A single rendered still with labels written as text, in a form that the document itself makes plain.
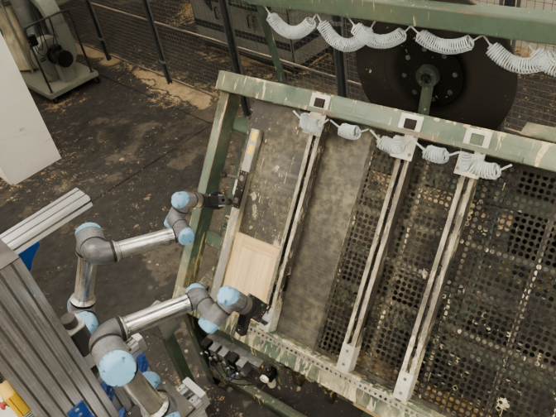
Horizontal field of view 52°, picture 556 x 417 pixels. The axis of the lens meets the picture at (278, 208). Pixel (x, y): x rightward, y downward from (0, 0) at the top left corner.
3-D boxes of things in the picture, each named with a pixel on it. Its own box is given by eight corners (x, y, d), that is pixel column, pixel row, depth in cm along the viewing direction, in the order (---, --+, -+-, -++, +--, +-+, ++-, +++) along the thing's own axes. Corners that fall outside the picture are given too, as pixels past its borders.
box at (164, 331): (150, 334, 317) (141, 313, 306) (165, 319, 324) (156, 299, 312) (165, 343, 311) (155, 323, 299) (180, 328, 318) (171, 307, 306)
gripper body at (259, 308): (272, 307, 233) (258, 299, 223) (261, 325, 231) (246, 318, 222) (259, 299, 237) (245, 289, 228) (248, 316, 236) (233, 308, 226)
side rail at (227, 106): (188, 281, 331) (174, 284, 321) (233, 93, 314) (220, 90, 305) (195, 285, 327) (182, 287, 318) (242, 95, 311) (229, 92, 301)
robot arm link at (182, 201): (166, 203, 266) (174, 187, 263) (183, 203, 275) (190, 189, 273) (177, 213, 262) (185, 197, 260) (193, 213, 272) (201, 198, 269)
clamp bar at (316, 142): (263, 323, 294) (234, 332, 274) (323, 96, 276) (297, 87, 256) (278, 331, 289) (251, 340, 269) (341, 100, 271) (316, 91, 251)
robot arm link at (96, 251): (83, 257, 238) (195, 227, 255) (78, 242, 246) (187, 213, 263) (88, 277, 245) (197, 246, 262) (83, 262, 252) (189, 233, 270)
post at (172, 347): (191, 405, 366) (158, 333, 317) (197, 397, 369) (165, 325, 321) (198, 409, 363) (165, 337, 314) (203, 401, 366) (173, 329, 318)
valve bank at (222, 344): (198, 365, 319) (187, 339, 303) (214, 347, 327) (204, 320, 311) (269, 407, 293) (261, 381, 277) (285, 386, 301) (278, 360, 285)
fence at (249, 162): (213, 299, 312) (208, 300, 309) (256, 129, 298) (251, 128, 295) (220, 303, 310) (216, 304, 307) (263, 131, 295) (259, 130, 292)
